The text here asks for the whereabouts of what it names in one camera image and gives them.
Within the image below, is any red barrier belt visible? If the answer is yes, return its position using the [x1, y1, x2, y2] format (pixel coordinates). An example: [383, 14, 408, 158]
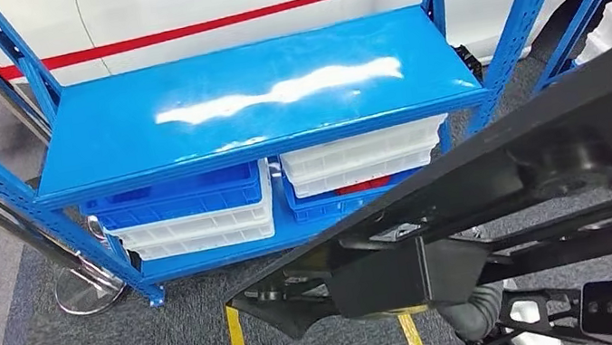
[0, 0, 612, 115]

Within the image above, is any blue metal shelf rack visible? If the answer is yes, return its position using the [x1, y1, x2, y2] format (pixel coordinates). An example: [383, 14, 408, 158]
[0, 0, 612, 331]

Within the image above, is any black plastic panel part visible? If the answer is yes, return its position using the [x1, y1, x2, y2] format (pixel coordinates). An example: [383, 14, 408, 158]
[192, 22, 612, 345]

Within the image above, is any red part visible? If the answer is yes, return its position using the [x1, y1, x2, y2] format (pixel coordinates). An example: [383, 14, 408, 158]
[333, 175, 395, 198]

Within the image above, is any chrome base stanchion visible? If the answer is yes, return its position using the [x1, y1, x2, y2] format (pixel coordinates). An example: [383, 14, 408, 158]
[0, 119, 130, 330]

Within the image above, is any black ribbed part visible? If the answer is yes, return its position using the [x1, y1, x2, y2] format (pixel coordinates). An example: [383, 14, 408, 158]
[454, 42, 485, 85]

